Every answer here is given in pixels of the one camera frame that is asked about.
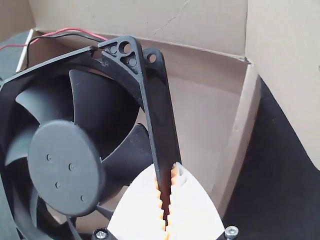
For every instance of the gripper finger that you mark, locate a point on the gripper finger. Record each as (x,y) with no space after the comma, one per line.
(135,212)
(195,215)

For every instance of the black square fan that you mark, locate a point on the black square fan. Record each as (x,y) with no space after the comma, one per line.
(65,160)

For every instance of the cardboard box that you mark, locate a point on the cardboard box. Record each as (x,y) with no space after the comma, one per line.
(205,112)

